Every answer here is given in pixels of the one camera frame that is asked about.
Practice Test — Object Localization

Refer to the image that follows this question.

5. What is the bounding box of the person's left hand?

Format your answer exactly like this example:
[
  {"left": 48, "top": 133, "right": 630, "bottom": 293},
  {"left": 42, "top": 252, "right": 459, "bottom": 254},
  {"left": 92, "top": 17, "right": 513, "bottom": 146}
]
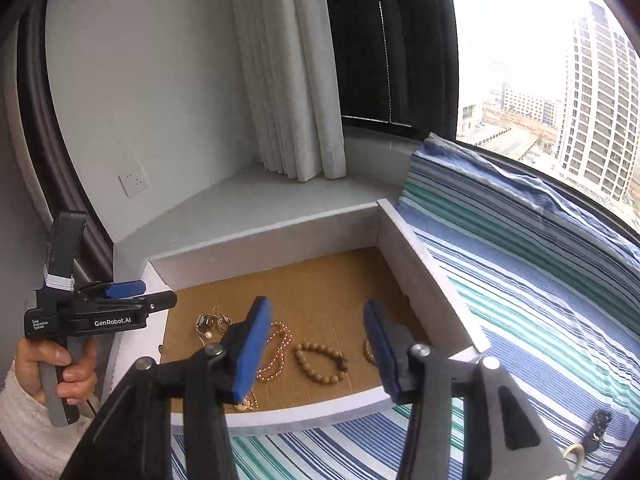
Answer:
[{"left": 14, "top": 338, "right": 98, "bottom": 405}]

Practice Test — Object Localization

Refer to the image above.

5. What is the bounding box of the white cardboard box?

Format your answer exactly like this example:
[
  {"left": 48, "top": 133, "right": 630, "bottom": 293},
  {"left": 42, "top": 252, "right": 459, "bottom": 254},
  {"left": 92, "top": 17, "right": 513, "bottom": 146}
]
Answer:
[{"left": 104, "top": 200, "right": 489, "bottom": 436}]

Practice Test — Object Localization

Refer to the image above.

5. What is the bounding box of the orange pearl bead necklace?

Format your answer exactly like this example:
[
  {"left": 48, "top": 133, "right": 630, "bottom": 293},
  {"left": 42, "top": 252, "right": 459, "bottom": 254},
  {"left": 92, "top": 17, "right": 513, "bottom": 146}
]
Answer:
[{"left": 254, "top": 320, "right": 294, "bottom": 384}]

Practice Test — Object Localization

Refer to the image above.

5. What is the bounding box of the gold ring chain necklace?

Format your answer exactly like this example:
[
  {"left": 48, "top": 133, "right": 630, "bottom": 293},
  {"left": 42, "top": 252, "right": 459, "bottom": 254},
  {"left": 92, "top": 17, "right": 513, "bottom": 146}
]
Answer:
[{"left": 234, "top": 389, "right": 260, "bottom": 413}]

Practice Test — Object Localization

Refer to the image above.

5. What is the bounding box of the pale green jade bangle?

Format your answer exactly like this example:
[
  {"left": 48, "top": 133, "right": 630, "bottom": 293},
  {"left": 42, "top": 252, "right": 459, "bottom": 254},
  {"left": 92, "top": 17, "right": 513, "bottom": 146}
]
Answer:
[{"left": 562, "top": 443, "right": 586, "bottom": 476}]

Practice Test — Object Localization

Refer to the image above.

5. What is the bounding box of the white wall socket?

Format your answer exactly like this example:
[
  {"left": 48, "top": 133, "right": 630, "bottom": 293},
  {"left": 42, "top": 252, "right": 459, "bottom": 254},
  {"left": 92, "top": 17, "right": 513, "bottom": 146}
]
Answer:
[{"left": 118, "top": 164, "right": 149, "bottom": 198}]

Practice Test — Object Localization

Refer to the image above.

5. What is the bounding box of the left white fleece sleeve forearm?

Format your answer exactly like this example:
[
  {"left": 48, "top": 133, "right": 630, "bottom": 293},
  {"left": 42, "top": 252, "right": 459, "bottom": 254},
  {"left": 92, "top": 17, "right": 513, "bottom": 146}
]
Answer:
[{"left": 1, "top": 366, "right": 94, "bottom": 479}]

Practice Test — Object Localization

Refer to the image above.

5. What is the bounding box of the brown wooden bead bracelet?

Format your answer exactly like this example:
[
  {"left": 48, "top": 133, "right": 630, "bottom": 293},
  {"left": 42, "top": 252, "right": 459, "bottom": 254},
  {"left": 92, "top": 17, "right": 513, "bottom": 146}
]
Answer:
[{"left": 292, "top": 340, "right": 350, "bottom": 386}]

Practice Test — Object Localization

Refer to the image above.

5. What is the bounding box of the gold woven bangle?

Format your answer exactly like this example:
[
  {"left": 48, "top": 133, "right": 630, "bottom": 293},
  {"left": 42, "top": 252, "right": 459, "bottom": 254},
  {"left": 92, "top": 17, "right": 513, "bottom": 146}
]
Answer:
[{"left": 363, "top": 338, "right": 376, "bottom": 365}]

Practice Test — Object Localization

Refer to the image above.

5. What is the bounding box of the striped blue green bedsheet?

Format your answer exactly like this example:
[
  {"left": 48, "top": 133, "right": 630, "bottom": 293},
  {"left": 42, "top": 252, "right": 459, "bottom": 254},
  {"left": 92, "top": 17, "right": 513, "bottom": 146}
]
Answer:
[{"left": 169, "top": 131, "right": 640, "bottom": 480}]

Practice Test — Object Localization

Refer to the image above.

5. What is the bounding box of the silver earrings cluster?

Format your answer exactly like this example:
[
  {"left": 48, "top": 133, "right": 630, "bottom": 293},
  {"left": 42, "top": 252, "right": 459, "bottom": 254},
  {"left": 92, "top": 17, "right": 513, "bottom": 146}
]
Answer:
[{"left": 194, "top": 307, "right": 232, "bottom": 347}]

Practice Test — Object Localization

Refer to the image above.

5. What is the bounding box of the white curtain left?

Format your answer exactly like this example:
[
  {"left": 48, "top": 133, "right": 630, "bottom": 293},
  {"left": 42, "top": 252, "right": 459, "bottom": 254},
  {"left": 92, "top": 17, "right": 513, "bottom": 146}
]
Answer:
[{"left": 232, "top": 0, "right": 347, "bottom": 182}]

